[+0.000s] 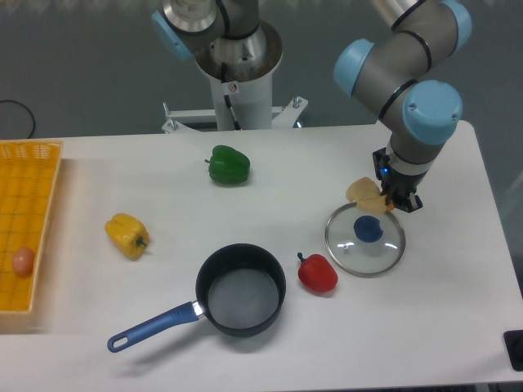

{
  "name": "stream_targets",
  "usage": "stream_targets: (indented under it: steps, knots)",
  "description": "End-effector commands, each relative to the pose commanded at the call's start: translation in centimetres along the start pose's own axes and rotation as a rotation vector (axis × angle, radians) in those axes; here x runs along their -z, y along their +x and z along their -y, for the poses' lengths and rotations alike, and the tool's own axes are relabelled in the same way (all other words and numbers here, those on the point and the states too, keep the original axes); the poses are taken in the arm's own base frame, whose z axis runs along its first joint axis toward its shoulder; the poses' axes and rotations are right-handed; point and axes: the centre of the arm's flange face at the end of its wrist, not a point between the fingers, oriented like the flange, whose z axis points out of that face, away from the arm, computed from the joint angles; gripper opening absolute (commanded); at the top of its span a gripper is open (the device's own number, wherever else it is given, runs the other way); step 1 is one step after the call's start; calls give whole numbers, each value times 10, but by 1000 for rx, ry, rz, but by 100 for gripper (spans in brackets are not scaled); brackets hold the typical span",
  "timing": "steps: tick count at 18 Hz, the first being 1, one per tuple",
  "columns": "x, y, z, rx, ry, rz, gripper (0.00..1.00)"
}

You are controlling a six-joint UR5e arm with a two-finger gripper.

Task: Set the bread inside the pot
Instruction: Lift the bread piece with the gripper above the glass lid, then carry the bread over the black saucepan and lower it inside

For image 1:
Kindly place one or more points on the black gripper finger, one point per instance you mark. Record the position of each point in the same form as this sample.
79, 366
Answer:
410, 203

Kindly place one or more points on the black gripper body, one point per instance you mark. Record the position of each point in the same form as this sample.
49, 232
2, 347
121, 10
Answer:
393, 182

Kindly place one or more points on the beige bread loaf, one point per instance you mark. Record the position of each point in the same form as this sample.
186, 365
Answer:
367, 196

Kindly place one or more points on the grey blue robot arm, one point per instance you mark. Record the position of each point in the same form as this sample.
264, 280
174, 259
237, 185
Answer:
238, 53

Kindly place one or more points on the glass lid blue knob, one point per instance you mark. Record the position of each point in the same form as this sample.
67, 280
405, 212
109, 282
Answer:
363, 244

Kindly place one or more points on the red bell pepper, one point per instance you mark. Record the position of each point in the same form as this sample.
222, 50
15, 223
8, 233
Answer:
316, 273

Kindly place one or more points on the black corner device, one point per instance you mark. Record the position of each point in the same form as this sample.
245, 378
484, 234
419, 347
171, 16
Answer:
514, 344

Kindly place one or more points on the green bell pepper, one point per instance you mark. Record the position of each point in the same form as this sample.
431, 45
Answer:
228, 166

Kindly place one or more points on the yellow bell pepper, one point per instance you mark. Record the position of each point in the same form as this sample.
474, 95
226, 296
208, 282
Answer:
128, 234

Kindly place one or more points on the yellow plastic basket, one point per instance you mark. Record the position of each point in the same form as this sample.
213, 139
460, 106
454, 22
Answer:
29, 172

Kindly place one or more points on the brown egg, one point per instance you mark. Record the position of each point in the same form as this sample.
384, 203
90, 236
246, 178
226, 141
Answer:
23, 261

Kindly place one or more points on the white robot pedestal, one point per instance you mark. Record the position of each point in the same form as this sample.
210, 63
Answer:
238, 106

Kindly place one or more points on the dark pot blue handle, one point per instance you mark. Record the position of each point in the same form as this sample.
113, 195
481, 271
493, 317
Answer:
240, 290

